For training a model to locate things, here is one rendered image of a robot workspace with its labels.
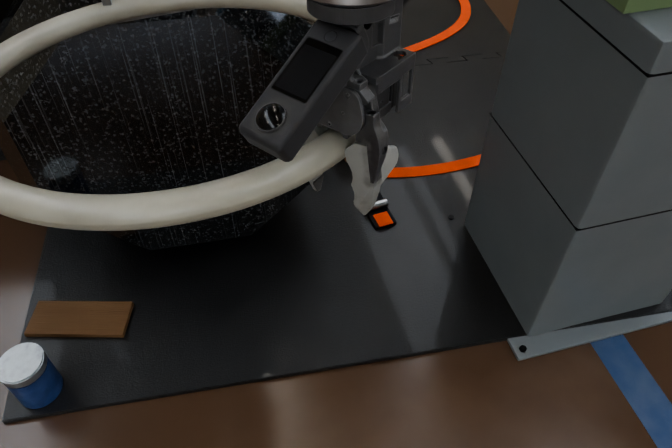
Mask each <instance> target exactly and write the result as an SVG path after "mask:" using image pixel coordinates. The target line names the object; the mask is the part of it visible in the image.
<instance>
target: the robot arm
mask: <svg viewBox="0 0 672 448"><path fill-rule="evenodd" d="M306 2H307V11H308V12H309V14H310V15H312V16H313V17H315V18H316V19H319V20H316V22H315V23H314V24H313V26H312V27H311V28H310V30H309V31H308V32H307V34H306V35H305V36H304V38H303V39H302V41H301V42H300V43H299V45H298V46H297V47H296V49H295V50H294V51H293V53H292V54H291V55H290V57H289V58H288V60H287V61H286V62H285V64H284V65H283V66H282V68H281V69H280V70H279V72H278V73H277V74H276V76H275V77H274V79H273V80H272V81H271V83H270V84H269V85H268V87H267V88H266V89H265V91H264V92H263V93H262V95H261V96H260V98H259V99H258V100H257V102H256V103H255V104H254V106H253V107H252V108H251V110H250V111H249V112H248V114H247V115H246V117H245V118H244V119H243V121H242V122H241V123H240V125H239V131H240V133H241V134H242V135H243V136H244V137H245V139H246V140H247V141H248V142H249V143H250V144H252V145H254V146H256V147H258V148H260V149H262V150H263V151H265V152H267V153H269V154H271V155H273V156H274V157H276V158H278V159H280V160H282V161H284V162H290V161H292V160H293V158H294V157H295V156H296V154H297V153H298V151H299V150H300V149H301V147H302V146H304V145H306V144H307V143H309V142H311V141H312V140H314V139H316V138H317V137H319V136H320V135H322V134H323V133H324V132H326V131H327V130H328V129H330V128H331V129H333V130H335V131H338V132H340V133H341V134H342V136H343V138H345V139H348V138H349V137H351V136H352V135H355V134H356V140H355V142H354V143H353V144H352V145H350V146H349V147H348V148H346V149H345V157H346V161H347V163H348V165H349V166H350V169H351V171H352V176H353V179H352V183H351V186H352V188H353V191H354V201H353V202H352V203H353V205H354V206H355V207H356V209H357V210H358V211H359V212H360V213H361V214H362V215H366V214H367V213H368V212H369V211H370V210H371V209H372V207H373V206H374V204H375V203H376V200H377V197H378V194H379V192H380V186H381V184H382V183H383V182H384V180H385V179H386V178H387V176H388V175H389V174H390V172H391V171H392V170H393V168H394V167H395V165H396V164H397V161H398V156H399V154H398V149H397V147H396V146H394V145H388V143H389V138H388V130H387V128H386V126H385V125H384V123H383V122H382V121H381V118H382V117H383V116H385V115H386V114H387V113H388V112H390V111H391V108H392V107H394V106H395V105H396V109H395V112H397V113H399V112H400V111H401V110H402V109H404V108H405V107H406V106H408V105H409V104H410V103H411V100H412V89H413V78H414V68H415V57H416V52H413V51H410V50H407V49H404V48H402V47H401V46H400V38H401V24H402V11H403V0H306ZM401 55H404V57H403V56H401ZM408 71H409V81H408V92H407V94H405V95H404V96H403V97H401V91H402V79H403V75H404V74H405V73H407V72H408Z"/></svg>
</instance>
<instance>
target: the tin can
mask: <svg viewBox="0 0 672 448"><path fill-rule="evenodd" d="M0 381H1V383H2V384H3V385H4V386H6V387H7V388H8V389H9V391H10V392H11V393H12V394H13V395H14V396H15V397H16V398H17V399H18V400H19V402H20V403H21V404H22V405H23V406H24V407H26V408H29V409H38V408H42V407H45V406H47V405H49V404H50V403H51V402H53V401H54V400H55V399H56V398H57V397H58V395H59V394H60V392H61V390H62V388H63V378H62V376H61V374H60V373H59V372H58V370H57V369H56V367H55V366H54V365H53V363H52V362H51V361H50V359H49V358H48V357H47V355H46V353H45V352H44V350H43V349H42V347H40V346H39V345H38V344H36V343H22V344H18V345H16V346H14V347H12V348H10V349H9V350H8V351H6V352H5V353H4V354H3V355H2V356H1V358H0Z"/></svg>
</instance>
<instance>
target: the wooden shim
mask: <svg viewBox="0 0 672 448"><path fill-rule="evenodd" d="M133 306H134V303H133V302H132V301H38V303H37V306H36V308H35V310H34V312H33V315H32V317H31V319H30V321H29V323H28V326H27V328H26V330H25V332H24V335H25V336H26V337H113V338H124V336H125V333H126V329H127V326H128V323H129V320H130V316H131V313H132V310H133Z"/></svg>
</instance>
